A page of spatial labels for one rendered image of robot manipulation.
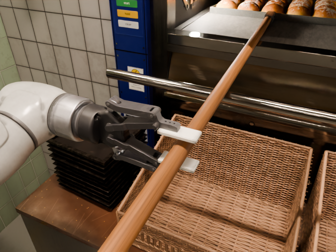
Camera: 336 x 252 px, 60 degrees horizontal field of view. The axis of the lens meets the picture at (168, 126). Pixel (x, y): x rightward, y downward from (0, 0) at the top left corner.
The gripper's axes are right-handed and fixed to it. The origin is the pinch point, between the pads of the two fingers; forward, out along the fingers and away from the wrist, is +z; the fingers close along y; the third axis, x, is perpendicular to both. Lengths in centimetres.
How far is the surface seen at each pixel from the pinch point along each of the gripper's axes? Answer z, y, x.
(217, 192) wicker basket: -2, 60, -49
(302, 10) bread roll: 12, -3, -102
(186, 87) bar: -9.3, 2.0, -25.7
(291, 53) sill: 13, 2, -63
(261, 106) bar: 9.7, 2.7, -25.4
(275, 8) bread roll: 1, -3, -102
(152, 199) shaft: 1.3, -1.1, 13.2
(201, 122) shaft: 1.1, -1.4, -7.3
